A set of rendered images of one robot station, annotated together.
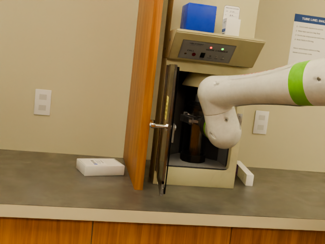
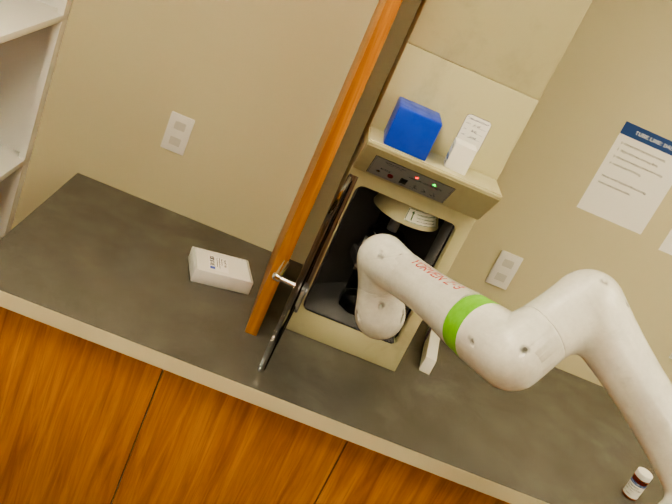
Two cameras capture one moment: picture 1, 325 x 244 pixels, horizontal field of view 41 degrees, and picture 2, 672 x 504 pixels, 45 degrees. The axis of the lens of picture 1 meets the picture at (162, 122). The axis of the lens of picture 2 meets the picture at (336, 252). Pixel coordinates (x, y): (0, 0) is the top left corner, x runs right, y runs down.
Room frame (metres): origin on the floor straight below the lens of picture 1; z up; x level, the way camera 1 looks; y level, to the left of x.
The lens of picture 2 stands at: (-0.21, -0.18, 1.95)
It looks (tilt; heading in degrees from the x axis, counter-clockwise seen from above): 23 degrees down; 5
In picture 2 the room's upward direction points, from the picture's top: 25 degrees clockwise
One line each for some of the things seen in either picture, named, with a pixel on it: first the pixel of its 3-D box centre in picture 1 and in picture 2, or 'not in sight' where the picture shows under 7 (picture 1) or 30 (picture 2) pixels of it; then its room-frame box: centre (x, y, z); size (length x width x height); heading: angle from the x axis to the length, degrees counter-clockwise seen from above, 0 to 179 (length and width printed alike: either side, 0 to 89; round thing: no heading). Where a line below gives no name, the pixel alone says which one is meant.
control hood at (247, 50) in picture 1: (215, 49); (425, 179); (1.55, -0.16, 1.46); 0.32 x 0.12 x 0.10; 101
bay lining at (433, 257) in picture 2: (194, 116); (378, 247); (1.73, -0.12, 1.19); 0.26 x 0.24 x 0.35; 101
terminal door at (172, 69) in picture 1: (165, 125); (306, 271); (1.41, -0.01, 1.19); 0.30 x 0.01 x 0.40; 4
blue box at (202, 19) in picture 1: (198, 19); (412, 128); (1.53, -0.08, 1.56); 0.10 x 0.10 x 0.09; 11
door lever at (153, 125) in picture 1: (157, 124); (288, 274); (1.33, 0.01, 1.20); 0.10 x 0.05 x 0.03; 4
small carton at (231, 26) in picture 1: (230, 27); (460, 156); (1.56, -0.20, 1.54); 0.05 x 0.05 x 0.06; 7
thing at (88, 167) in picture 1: (100, 166); (220, 270); (1.66, 0.22, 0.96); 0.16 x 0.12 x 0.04; 118
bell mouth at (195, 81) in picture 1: (204, 80); (410, 203); (1.71, -0.15, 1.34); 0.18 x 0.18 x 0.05
